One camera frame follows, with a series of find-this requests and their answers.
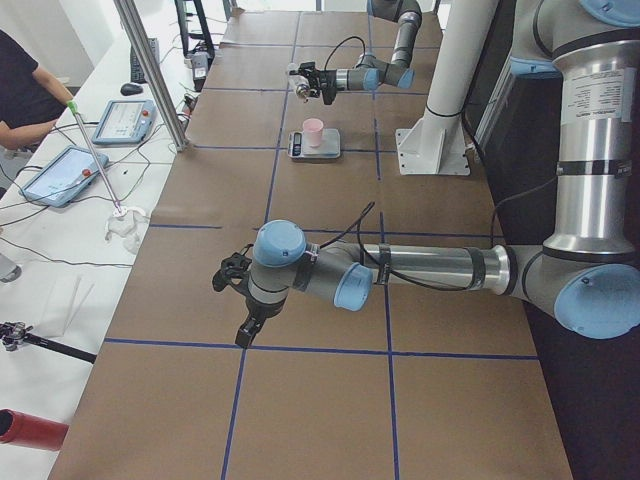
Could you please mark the far blue teach pendant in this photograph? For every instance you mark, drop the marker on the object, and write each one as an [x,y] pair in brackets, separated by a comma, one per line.
[125,122]

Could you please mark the clear glass sauce bottle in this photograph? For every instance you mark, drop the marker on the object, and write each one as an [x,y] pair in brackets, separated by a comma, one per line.
[299,85]

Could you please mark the black computer mouse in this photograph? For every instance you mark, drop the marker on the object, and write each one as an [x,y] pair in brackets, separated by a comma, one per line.
[129,89]

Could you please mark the silver digital kitchen scale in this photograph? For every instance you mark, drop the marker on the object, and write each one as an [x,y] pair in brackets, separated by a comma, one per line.
[300,150]

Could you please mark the person in black shirt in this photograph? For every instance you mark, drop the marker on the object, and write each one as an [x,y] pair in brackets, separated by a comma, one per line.
[32,98]

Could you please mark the pink paper cup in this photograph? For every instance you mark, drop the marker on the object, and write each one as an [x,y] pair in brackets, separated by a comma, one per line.
[312,129]

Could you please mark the white crumpled cloth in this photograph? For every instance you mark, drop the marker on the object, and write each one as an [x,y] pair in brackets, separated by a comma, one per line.
[124,223]

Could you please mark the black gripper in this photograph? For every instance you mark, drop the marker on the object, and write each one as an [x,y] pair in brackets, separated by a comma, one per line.
[262,309]
[327,80]

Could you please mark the near blue teach pendant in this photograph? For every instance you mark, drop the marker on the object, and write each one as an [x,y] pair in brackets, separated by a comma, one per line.
[63,178]

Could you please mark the blue teach pendant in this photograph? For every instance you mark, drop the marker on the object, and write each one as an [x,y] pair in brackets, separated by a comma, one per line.
[63,178]
[125,122]

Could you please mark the black keyboard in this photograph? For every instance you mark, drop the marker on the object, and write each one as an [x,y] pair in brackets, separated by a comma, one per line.
[136,71]

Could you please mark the black tripod rod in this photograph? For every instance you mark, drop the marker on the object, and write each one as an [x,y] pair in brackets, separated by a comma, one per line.
[16,334]

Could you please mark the aluminium frame post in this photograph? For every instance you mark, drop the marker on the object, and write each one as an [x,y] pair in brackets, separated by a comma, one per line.
[136,33]

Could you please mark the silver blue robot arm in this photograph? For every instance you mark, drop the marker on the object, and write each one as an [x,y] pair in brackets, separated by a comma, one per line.
[582,274]
[370,72]

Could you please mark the red cylinder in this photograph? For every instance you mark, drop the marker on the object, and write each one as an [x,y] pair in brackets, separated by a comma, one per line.
[21,429]

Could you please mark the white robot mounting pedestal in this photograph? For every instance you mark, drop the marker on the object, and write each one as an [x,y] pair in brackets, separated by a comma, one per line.
[435,145]

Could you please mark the clear plastic sheet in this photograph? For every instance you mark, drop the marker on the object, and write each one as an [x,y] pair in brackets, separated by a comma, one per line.
[63,300]

